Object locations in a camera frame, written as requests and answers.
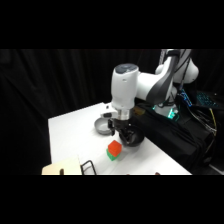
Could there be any light wooden board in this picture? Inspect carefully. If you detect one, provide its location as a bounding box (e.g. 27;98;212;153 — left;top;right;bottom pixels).
41;153;83;176

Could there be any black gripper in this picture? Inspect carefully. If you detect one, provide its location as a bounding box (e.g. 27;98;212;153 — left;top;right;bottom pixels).
107;117;134;146

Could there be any blue-lit cable bundle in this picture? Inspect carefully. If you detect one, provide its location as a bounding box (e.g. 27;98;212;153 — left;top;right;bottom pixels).
177;88;195;108

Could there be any green cube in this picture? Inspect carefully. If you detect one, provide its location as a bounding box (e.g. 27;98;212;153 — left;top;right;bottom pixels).
105;148;121;162

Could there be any black cloth-covered stand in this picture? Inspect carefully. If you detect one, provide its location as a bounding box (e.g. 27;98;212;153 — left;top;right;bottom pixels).
128;99;224;176

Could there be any black curtain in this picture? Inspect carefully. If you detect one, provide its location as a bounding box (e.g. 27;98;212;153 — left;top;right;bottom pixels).
0;49;224;176

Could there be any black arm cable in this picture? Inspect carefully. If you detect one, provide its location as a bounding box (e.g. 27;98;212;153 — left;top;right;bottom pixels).
173;49;194;93

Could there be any red cube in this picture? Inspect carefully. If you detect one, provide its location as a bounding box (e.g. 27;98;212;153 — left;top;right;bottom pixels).
107;140;123;157

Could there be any blue-lit keyboard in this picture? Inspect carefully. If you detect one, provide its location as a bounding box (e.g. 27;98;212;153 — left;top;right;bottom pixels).
195;90;221;108

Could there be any black bowl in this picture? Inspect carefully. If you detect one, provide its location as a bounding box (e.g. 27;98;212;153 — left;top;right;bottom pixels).
119;127;146;148

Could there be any black wire rack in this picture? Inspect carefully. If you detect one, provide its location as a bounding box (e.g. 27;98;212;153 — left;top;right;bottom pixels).
80;160;98;176

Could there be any green base light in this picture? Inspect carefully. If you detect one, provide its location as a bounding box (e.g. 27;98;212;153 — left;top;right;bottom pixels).
152;103;181;123

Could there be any grey bowl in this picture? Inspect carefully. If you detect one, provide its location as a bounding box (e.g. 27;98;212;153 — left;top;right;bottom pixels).
93;117;114;136

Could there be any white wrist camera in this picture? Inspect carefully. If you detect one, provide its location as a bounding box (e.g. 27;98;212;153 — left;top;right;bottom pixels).
101;103;118;119

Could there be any yellow cable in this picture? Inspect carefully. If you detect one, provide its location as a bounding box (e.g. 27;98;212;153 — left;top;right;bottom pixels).
207;108;218;136

